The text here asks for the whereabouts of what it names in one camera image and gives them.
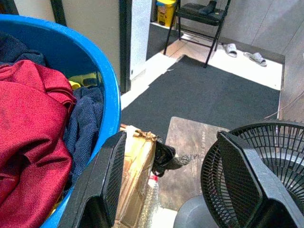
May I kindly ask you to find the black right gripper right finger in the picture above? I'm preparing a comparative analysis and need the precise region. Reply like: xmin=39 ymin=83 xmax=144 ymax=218
xmin=217 ymin=130 xmax=304 ymax=228

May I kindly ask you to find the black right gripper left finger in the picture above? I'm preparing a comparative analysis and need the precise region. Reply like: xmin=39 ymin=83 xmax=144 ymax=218
xmin=58 ymin=131 xmax=127 ymax=228

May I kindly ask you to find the red garment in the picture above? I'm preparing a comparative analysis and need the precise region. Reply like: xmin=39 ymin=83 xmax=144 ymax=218
xmin=0 ymin=59 xmax=77 ymax=228

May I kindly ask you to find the brown cardboard box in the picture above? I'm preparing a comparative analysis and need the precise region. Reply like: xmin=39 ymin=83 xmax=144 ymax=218
xmin=114 ymin=123 xmax=159 ymax=228

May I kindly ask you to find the clear plastic bottle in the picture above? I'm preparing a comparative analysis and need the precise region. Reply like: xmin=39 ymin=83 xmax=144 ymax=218
xmin=142 ymin=174 xmax=160 ymax=228

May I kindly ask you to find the navy knit garment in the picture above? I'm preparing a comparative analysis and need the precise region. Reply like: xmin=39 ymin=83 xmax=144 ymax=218
xmin=63 ymin=86 xmax=105 ymax=188

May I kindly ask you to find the brown printed doormat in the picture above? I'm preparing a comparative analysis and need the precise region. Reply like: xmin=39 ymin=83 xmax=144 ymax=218
xmin=156 ymin=116 xmax=231 ymax=212

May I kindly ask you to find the large black floor carpet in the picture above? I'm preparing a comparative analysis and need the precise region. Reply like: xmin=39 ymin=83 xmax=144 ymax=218
xmin=121 ymin=56 xmax=281 ymax=143

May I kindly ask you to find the yellow garment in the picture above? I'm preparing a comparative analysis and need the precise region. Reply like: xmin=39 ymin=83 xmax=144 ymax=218
xmin=68 ymin=72 xmax=98 ymax=91

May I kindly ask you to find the grey slipper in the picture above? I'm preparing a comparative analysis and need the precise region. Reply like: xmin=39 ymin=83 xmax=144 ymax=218
xmin=243 ymin=52 xmax=268 ymax=67
xmin=222 ymin=43 xmax=238 ymax=58

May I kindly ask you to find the blue plastic laundry basin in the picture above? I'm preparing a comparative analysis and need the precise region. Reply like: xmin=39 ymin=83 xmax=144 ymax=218
xmin=0 ymin=13 xmax=122 ymax=228

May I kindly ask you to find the small black floor carpet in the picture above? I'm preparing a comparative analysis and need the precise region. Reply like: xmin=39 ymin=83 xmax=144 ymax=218
xmin=146 ymin=23 xmax=181 ymax=60

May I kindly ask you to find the dark navy garment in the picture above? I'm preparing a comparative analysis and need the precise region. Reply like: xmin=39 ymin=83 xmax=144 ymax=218
xmin=0 ymin=30 xmax=48 ymax=67

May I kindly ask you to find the yellow plastic bin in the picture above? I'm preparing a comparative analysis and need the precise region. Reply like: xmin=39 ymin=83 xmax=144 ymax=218
xmin=155 ymin=0 xmax=178 ymax=28

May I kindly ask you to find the black folding chair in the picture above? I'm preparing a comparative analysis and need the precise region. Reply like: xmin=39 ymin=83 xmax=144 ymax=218
xmin=163 ymin=0 xmax=232 ymax=69

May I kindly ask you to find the black object on chair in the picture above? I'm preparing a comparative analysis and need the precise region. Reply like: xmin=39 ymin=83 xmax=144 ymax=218
xmin=198 ymin=0 xmax=218 ymax=15

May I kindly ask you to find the thin floor cable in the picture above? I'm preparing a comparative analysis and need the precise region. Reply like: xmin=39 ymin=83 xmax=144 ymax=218
xmin=263 ymin=92 xmax=304 ymax=119

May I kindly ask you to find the black door frame post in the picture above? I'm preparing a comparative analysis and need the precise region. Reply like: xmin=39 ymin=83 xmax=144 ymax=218
xmin=118 ymin=0 xmax=133 ymax=94

